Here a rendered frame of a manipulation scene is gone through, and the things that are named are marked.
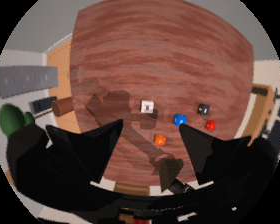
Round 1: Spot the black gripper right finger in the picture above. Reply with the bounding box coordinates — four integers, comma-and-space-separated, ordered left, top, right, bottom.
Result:
179, 123, 253, 185

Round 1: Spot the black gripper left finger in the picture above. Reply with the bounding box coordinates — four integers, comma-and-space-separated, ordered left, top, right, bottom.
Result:
44, 119, 124, 184

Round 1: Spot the blue block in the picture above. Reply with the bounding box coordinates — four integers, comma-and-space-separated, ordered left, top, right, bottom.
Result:
173, 113, 187, 127

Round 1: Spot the small orange block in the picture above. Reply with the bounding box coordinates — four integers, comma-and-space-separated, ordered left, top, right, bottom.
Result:
155, 133, 165, 145

